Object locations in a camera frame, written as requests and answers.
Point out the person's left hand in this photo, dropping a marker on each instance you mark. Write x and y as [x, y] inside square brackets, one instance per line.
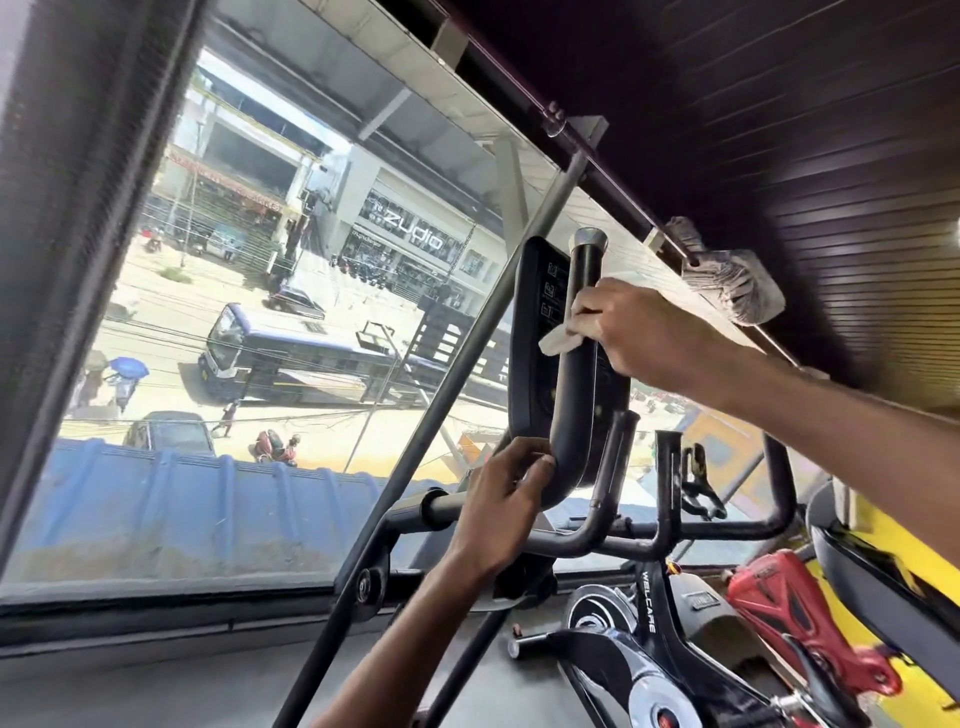
[491, 510]

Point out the person's right hand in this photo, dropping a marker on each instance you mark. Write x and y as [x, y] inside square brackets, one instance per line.
[660, 337]

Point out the person's left thumb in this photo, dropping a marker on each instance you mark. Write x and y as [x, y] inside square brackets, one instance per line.
[538, 484]

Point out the person's right fingers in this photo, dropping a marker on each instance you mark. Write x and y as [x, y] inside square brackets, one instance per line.
[600, 307]

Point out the white cleaning cloth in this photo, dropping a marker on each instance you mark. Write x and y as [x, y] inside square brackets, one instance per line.
[559, 341]

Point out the person's left forearm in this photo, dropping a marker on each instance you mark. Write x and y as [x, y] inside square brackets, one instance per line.
[405, 652]

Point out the person's right forearm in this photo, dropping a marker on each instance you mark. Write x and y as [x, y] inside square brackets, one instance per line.
[847, 442]

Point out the black exercise machine console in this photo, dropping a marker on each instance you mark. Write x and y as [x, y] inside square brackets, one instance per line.
[534, 360]

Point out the rolled grey window blind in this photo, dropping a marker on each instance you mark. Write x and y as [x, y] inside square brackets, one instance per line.
[735, 289]

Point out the black bottle holder clip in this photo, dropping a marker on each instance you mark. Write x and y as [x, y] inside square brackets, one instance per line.
[697, 487]

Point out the black exercise machine body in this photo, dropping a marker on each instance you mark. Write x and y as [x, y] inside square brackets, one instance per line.
[654, 607]

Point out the grey utility pole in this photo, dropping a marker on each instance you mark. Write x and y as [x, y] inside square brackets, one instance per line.
[375, 397]

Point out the thin grey machine pole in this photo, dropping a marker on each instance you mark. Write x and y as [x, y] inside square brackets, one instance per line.
[465, 667]

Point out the grey storefront building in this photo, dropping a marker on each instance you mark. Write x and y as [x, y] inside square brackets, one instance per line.
[420, 225]

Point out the motorcycle with riders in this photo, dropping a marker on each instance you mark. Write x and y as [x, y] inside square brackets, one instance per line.
[274, 448]

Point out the dark blue bus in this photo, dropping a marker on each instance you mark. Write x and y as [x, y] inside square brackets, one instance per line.
[300, 360]

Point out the red pedal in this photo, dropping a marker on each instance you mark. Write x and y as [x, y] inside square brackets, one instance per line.
[787, 600]

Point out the dark small car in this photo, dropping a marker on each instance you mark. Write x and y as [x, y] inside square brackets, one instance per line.
[294, 302]

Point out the yellow and black gym machine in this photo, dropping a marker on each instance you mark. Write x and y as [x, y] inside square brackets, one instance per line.
[862, 585]

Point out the blue corrugated roof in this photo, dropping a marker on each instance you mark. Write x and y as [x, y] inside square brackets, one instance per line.
[187, 502]

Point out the black parked car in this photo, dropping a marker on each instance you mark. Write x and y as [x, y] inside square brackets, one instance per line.
[169, 433]

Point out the white multi-storey building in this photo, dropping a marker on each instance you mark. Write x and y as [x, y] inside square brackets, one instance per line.
[240, 172]

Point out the blue umbrella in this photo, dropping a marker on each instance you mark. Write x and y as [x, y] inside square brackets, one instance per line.
[129, 367]

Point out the dark blind rail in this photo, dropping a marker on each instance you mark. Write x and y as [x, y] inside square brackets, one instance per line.
[600, 167]

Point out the dark window frame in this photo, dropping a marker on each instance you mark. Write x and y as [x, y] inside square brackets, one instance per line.
[75, 225]

